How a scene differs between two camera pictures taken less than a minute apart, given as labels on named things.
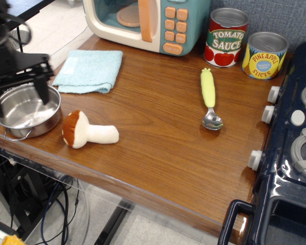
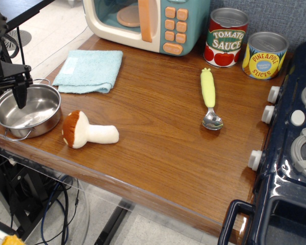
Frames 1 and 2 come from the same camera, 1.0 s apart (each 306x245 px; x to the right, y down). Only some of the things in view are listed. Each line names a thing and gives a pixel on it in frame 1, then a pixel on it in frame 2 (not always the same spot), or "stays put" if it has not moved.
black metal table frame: (25, 193) stays put
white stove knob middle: (268, 114) stays put
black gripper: (8, 67) -> (5, 73)
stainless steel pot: (23, 113) stays put
